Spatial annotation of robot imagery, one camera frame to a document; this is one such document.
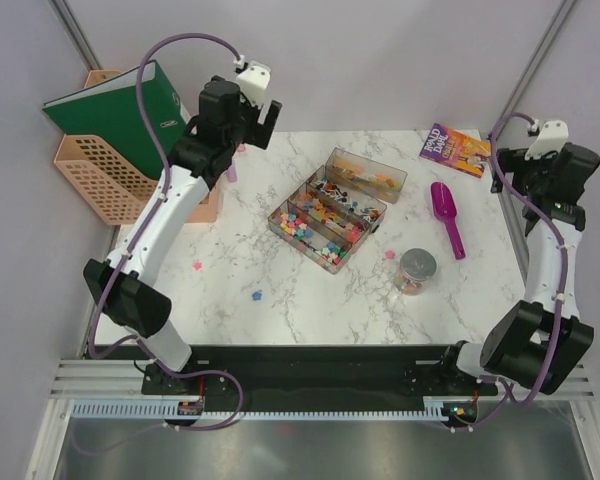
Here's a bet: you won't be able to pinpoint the magenta plastic scoop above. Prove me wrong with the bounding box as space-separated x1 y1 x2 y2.
430 182 466 260

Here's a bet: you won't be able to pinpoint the clear bin lollipops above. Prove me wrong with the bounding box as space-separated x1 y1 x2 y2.
307 168 387 228

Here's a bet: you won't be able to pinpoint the clear bin translucent star candies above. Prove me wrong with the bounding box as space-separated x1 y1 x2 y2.
288 185 372 245

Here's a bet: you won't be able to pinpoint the clear jar lid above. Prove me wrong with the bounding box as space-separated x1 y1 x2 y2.
400 248 437 281

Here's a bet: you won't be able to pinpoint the clear bin opaque star candies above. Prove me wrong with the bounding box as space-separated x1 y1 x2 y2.
268 201 354 275

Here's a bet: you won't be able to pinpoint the clear bin popsicle candies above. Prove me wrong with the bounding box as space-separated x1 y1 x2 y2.
326 148 407 204

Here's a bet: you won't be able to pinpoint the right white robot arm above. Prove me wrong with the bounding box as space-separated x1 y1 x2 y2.
437 142 600 395

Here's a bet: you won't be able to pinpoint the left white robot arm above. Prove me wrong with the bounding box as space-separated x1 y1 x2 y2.
84 65 282 393

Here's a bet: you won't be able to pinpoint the Roald Dahl paperback book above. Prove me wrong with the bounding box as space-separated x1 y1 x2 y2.
419 123 491 178

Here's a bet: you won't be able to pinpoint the peach plastic file rack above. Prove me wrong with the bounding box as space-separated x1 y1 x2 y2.
46 70 220 226

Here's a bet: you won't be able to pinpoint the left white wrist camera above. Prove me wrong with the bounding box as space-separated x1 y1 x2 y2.
236 61 271 109

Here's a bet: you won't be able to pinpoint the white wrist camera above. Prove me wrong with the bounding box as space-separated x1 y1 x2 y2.
236 61 271 109
525 119 569 161

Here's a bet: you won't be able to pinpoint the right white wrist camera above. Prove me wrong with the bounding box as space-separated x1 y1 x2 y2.
525 119 569 161

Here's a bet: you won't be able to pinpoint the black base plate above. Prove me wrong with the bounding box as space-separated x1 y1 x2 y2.
142 345 498 409

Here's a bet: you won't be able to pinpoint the aluminium rail frame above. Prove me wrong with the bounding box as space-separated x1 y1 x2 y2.
27 345 595 479

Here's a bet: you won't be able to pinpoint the white slotted cable duct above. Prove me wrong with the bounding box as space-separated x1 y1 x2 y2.
71 396 448 421

